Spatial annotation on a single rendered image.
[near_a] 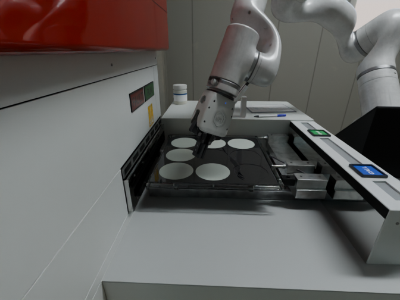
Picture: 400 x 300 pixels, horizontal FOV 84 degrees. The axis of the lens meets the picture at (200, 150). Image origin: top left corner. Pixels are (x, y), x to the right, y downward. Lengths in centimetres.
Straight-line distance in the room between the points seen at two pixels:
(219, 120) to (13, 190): 43
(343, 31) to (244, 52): 57
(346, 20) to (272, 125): 44
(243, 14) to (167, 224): 57
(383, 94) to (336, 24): 30
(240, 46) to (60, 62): 37
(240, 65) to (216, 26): 185
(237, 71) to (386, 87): 61
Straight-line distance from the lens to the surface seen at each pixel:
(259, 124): 95
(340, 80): 269
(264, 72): 58
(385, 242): 59
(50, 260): 38
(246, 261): 53
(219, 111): 56
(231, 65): 56
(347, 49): 115
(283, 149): 89
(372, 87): 103
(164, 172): 65
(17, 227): 32
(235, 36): 58
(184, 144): 83
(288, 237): 60
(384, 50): 110
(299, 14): 99
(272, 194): 69
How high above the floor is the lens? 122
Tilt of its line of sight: 24 degrees down
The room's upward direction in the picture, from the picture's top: straight up
